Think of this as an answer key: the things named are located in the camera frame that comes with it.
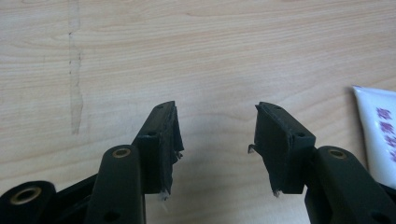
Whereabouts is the white tube with purple print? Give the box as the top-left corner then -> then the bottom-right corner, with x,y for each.
352,85 -> 396,190

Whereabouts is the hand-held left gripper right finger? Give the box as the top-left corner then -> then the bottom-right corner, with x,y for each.
247,101 -> 396,224

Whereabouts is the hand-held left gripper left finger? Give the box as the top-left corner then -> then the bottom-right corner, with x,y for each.
83,100 -> 185,224

